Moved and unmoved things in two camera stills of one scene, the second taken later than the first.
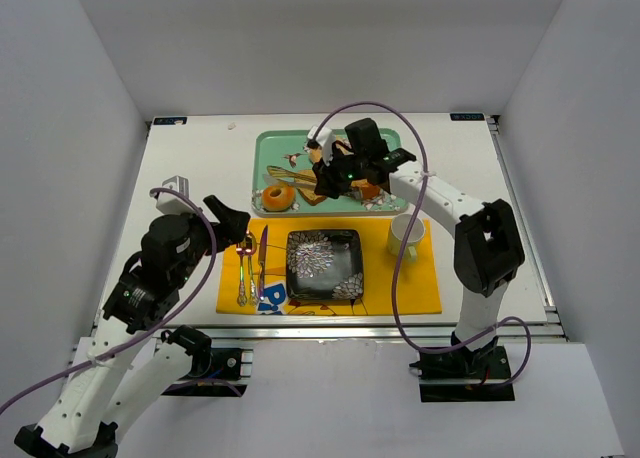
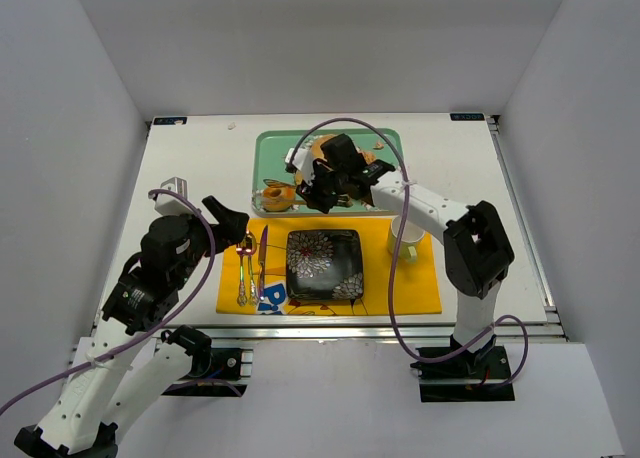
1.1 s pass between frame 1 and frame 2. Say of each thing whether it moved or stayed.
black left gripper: stayed
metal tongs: moved
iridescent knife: stayed
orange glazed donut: stayed
